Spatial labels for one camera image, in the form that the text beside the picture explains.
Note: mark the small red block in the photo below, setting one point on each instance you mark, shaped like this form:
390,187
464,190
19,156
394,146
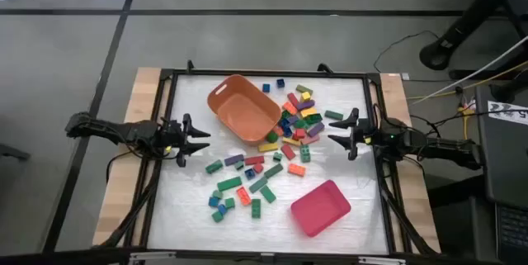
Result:
300,133
258,168

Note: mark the black stand leg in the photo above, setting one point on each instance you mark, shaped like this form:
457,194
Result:
474,13

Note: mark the long red block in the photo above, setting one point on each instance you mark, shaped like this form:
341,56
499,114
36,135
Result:
254,160
288,152
293,99

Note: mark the pink plastic tray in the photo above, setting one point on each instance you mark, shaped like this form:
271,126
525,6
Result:
319,209

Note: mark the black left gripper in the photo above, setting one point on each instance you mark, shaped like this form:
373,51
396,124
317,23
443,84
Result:
175,137

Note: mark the small blue block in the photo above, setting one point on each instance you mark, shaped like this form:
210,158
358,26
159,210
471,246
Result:
213,202
222,209

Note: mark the small green studded brick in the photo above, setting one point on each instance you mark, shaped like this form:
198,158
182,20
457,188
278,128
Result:
286,114

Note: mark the orange plastic bin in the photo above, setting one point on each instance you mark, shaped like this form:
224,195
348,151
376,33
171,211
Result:
247,112

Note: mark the long yellow block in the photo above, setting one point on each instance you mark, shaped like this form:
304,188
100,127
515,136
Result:
308,112
268,147
291,141

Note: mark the long purple block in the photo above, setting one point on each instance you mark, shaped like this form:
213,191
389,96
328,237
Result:
234,159
305,105
316,129

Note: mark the long pink block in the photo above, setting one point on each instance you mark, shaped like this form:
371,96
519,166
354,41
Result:
310,139

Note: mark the small yellow block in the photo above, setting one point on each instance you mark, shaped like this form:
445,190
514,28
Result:
305,96

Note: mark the small purple block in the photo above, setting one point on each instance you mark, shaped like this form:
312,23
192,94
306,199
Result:
293,119

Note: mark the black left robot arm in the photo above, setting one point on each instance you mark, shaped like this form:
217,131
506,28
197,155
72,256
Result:
123,131

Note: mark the black equipment case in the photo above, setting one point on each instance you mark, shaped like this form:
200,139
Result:
507,162

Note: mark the silver metal bracket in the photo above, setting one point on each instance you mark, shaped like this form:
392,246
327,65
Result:
152,255
381,261

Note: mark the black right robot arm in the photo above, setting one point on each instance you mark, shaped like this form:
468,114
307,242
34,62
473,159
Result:
437,147

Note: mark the long green studded brick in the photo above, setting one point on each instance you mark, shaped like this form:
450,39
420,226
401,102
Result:
214,167
256,208
305,153

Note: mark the black keyboard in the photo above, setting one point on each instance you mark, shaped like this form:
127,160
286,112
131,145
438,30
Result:
513,232

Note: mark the small blue studded brick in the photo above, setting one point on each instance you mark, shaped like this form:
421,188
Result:
280,83
266,88

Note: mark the small green block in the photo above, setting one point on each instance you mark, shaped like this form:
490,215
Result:
277,157
229,203
239,165
217,194
217,216

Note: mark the dark green studded brick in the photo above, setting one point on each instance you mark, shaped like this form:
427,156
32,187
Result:
313,119

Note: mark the long orange studded brick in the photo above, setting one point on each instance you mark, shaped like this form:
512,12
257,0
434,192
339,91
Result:
243,195

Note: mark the long olive green block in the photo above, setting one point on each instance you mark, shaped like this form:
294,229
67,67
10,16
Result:
304,89

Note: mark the black metal table frame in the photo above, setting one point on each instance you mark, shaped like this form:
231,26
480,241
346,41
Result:
350,74

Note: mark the white printed label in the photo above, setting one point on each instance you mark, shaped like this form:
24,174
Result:
507,112

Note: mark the black frame clamp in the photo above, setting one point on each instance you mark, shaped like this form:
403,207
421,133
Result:
190,66
325,68

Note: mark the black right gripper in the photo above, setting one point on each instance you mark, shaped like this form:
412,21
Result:
371,137

